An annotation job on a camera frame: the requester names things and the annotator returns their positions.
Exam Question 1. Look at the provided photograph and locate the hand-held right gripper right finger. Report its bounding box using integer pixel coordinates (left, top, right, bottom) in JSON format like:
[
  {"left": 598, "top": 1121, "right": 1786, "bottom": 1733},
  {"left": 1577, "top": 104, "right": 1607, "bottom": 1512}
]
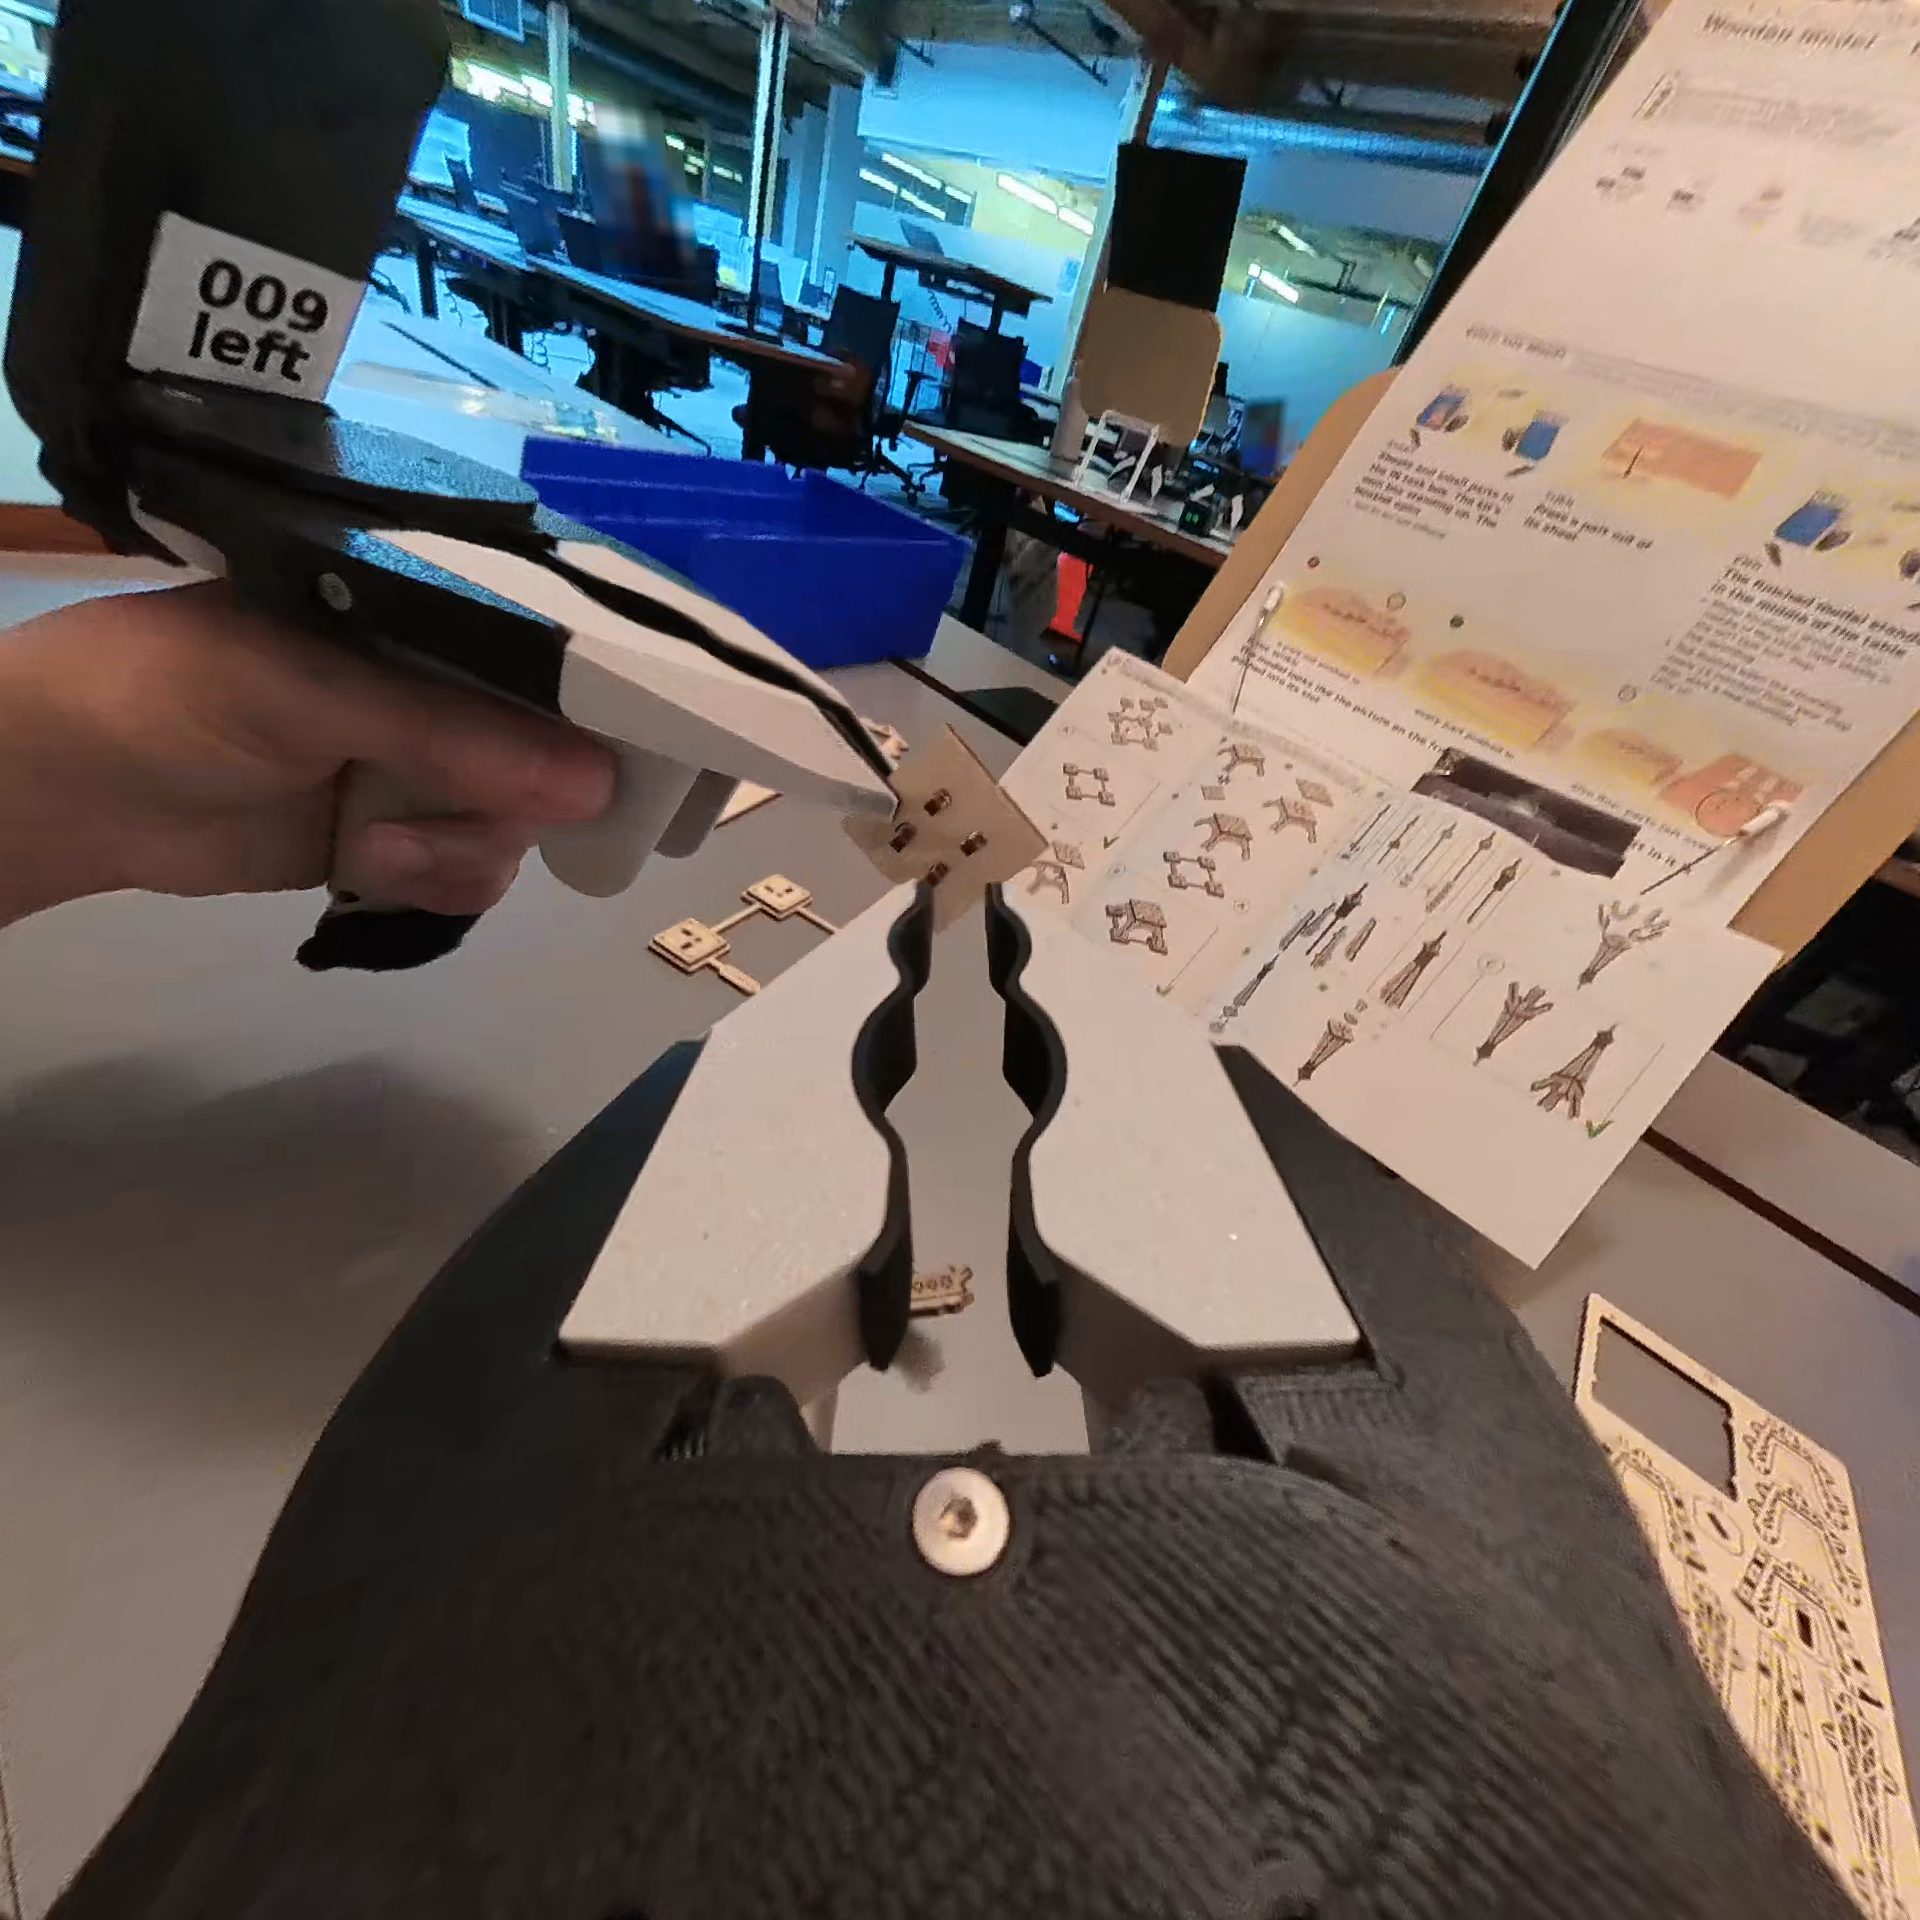
[{"left": 983, "top": 885, "right": 1366, "bottom": 1376}]

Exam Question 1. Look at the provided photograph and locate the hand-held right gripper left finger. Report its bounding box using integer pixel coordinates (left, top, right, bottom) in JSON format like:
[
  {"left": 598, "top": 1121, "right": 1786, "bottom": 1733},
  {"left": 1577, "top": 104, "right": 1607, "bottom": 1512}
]
[{"left": 559, "top": 885, "right": 942, "bottom": 1376}]

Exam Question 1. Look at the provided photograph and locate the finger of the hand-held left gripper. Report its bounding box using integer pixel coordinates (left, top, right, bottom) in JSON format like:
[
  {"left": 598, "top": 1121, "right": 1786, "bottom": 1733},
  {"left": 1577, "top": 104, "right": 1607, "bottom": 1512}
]
[
  {"left": 544, "top": 543, "right": 908, "bottom": 785},
  {"left": 367, "top": 528, "right": 923, "bottom": 854}
]

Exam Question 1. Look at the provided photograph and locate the wooden square plate with pegs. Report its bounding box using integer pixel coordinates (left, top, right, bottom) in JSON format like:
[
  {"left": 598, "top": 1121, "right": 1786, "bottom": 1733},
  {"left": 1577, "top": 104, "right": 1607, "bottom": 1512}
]
[{"left": 844, "top": 724, "right": 1048, "bottom": 889}]

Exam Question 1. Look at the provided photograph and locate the grey desk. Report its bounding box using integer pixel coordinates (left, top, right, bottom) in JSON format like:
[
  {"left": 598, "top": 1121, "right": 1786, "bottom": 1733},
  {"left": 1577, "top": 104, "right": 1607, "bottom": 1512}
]
[{"left": 0, "top": 544, "right": 1920, "bottom": 1920}]

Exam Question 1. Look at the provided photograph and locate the person's left hand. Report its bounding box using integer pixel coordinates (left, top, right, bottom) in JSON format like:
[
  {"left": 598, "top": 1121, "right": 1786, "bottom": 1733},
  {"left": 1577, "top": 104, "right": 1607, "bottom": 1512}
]
[{"left": 0, "top": 576, "right": 619, "bottom": 931}]

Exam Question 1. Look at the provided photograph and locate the blue plastic bin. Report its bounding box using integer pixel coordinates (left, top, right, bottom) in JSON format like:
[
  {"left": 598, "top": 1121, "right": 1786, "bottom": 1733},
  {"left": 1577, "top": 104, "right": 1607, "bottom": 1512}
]
[{"left": 522, "top": 439, "right": 975, "bottom": 666}]

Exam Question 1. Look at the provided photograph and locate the folded assembly instruction booklet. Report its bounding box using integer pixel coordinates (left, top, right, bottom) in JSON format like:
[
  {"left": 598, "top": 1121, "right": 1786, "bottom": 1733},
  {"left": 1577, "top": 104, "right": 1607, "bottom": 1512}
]
[{"left": 996, "top": 652, "right": 1779, "bottom": 1269}]

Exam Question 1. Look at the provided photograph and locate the cardboard panel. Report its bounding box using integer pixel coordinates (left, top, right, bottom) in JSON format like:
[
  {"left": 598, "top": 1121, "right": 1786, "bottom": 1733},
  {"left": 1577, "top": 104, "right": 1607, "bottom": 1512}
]
[{"left": 1071, "top": 286, "right": 1218, "bottom": 439}]

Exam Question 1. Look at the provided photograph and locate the white push pin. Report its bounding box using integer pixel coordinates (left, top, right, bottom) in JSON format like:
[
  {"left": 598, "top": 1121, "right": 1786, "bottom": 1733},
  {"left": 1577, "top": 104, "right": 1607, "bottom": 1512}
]
[
  {"left": 1230, "top": 580, "right": 1292, "bottom": 714},
  {"left": 1638, "top": 798, "right": 1800, "bottom": 896}
]

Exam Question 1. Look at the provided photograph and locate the wooden laser-cut parts sheet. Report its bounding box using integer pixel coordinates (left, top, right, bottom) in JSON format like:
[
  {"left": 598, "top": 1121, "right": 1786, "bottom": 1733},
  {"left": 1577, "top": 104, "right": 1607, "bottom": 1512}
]
[{"left": 1573, "top": 1291, "right": 1908, "bottom": 1920}]

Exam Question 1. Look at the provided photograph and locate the wooden poster backing board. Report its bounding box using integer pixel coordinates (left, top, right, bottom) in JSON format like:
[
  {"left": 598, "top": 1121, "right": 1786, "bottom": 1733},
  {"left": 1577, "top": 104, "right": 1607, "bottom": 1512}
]
[{"left": 1164, "top": 370, "right": 1920, "bottom": 968}]

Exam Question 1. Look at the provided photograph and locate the black panel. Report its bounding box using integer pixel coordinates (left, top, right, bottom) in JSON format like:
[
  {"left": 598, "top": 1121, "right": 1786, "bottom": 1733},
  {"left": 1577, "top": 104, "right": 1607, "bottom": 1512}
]
[{"left": 1107, "top": 143, "right": 1250, "bottom": 305}]

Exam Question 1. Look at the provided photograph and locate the large instruction poster sheet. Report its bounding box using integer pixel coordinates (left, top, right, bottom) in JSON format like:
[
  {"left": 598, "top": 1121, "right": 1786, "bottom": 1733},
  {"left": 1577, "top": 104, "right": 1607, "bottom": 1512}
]
[{"left": 1224, "top": 0, "right": 1920, "bottom": 917}]

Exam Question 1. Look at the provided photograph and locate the black stand pole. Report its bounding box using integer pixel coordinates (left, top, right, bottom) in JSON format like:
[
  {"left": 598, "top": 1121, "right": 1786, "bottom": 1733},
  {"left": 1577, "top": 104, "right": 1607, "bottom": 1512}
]
[{"left": 1439, "top": 0, "right": 1651, "bottom": 379}]

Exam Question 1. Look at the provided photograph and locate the wooden four-square frame piece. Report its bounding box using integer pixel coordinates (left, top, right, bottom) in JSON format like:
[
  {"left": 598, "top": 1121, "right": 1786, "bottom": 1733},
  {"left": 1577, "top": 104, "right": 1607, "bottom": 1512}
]
[{"left": 652, "top": 718, "right": 911, "bottom": 995}]

